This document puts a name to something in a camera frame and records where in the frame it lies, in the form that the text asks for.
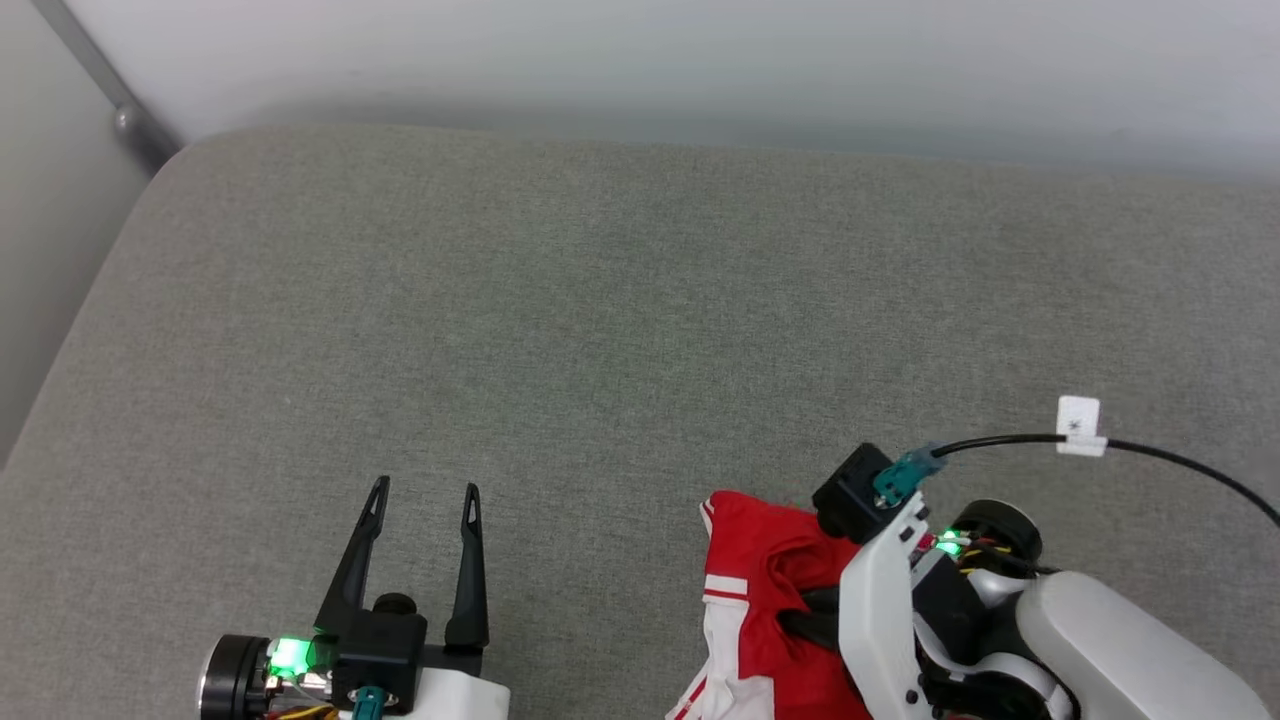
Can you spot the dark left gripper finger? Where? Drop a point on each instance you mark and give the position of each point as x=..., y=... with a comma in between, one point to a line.
x=355, y=570
x=468, y=600

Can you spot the white and dark left gripper body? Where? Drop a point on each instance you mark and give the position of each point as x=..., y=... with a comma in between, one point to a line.
x=235, y=680

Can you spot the white and dark right gripper body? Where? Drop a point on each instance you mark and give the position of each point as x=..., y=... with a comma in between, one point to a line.
x=880, y=620

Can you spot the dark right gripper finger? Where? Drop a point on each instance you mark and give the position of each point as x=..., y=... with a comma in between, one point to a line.
x=825, y=600
x=815, y=632

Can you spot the red Bulls basketball jersey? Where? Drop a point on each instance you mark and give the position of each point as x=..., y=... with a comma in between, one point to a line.
x=760, y=560

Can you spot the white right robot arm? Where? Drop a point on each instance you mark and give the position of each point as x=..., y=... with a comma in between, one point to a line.
x=1130, y=650

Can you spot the grey fabric sofa cushion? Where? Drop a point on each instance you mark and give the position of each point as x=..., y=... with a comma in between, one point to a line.
x=600, y=350

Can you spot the grey metal bar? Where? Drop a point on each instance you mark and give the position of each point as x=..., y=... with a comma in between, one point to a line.
x=125, y=120

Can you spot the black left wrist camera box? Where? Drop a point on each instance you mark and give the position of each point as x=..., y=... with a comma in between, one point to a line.
x=385, y=650

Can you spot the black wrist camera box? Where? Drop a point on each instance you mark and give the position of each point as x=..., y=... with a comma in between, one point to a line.
x=385, y=650
x=850, y=490

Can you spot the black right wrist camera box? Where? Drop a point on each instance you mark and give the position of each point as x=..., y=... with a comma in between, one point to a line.
x=850, y=490

